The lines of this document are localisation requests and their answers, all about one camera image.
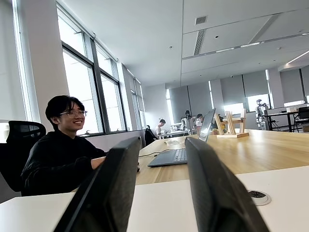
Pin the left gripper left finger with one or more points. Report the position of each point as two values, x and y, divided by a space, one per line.
108 188

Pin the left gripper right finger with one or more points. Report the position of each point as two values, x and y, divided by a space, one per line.
212 191

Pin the grey laptop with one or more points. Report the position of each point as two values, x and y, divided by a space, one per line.
183 149

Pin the person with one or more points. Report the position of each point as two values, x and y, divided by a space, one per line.
199 120
160 126
60 154

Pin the wooden stool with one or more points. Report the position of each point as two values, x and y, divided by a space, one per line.
233 125

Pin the black office chair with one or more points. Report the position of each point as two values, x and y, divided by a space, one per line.
17 154

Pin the black folding chair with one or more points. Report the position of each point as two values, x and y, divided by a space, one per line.
301 117

